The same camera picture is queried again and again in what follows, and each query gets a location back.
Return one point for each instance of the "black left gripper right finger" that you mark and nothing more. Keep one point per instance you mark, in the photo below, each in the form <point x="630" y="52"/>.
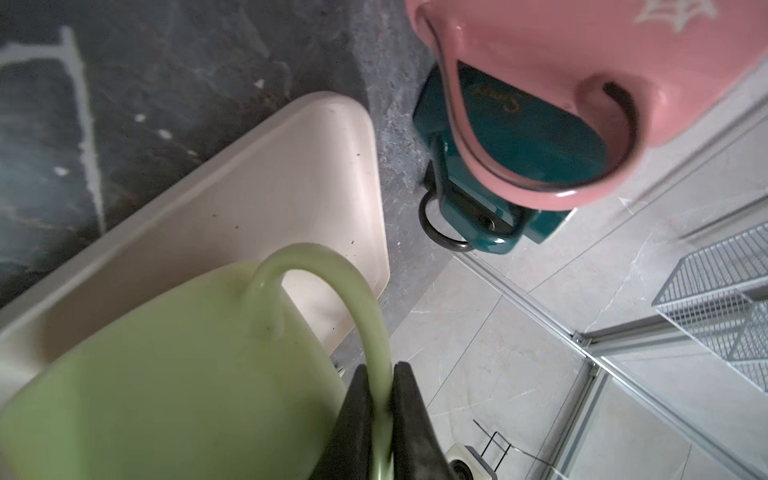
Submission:
<point x="416" y="450"/>

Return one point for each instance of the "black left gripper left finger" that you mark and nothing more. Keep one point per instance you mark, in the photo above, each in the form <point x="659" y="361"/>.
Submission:
<point x="351" y="432"/>

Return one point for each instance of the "light green mug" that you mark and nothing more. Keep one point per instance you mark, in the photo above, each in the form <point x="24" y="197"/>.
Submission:
<point x="218" y="378"/>

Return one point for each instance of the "dark green mug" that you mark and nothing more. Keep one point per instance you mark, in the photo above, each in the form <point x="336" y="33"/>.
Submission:
<point x="527" y="135"/>

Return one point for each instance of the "pink ghost pattern mug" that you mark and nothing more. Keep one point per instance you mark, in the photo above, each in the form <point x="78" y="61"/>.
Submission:
<point x="638" y="72"/>

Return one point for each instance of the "black mug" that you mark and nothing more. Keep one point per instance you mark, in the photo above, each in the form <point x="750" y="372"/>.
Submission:
<point x="431" y="220"/>

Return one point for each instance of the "beige plastic tray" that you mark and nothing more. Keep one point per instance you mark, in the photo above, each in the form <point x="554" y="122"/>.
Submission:
<point x="309" y="173"/>

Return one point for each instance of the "white wire mesh basket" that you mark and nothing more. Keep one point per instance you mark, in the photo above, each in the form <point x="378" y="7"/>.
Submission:
<point x="718" y="296"/>

